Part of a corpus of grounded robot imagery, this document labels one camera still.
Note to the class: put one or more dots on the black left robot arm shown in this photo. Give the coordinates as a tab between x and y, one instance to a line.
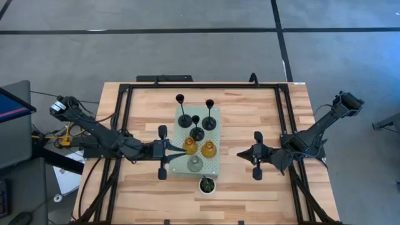
93	129

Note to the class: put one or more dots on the short black candlestick holder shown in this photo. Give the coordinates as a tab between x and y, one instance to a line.
197	134

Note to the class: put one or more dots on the dark grey stand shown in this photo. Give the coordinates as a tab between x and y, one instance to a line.
387	122

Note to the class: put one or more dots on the dark grey desk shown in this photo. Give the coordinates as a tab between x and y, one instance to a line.
28	187

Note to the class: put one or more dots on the monitor with blue screen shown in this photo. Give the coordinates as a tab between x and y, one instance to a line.
12	107

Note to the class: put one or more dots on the white tape roll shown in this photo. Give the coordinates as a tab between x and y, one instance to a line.
55	198

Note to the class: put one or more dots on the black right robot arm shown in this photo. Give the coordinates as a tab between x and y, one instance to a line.
315	134

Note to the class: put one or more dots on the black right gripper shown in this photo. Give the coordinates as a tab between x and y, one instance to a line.
261	153

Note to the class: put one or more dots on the clear grey glass candle holder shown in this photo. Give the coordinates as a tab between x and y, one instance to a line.
195	164

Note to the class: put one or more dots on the small plant in white pot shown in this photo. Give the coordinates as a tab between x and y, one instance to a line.
207	185

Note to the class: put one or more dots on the black electronics box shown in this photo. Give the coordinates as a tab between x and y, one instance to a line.
175	78

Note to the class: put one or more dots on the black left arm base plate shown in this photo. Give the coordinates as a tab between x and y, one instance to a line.
103	153

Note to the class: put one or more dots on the amber glass candle holder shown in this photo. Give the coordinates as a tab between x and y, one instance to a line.
208	150
190	146

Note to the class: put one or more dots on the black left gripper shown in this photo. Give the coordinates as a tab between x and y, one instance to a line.
161	149

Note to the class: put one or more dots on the white paper sheet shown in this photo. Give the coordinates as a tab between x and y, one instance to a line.
67	181

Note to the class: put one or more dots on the green perforated metal shelf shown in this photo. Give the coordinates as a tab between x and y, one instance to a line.
211	165

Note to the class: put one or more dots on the tall black candlestick holder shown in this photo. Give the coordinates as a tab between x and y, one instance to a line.
209	124
185	122

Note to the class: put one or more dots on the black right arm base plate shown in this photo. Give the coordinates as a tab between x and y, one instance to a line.
312	153

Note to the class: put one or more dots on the black aluminium table frame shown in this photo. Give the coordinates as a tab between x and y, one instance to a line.
203	85

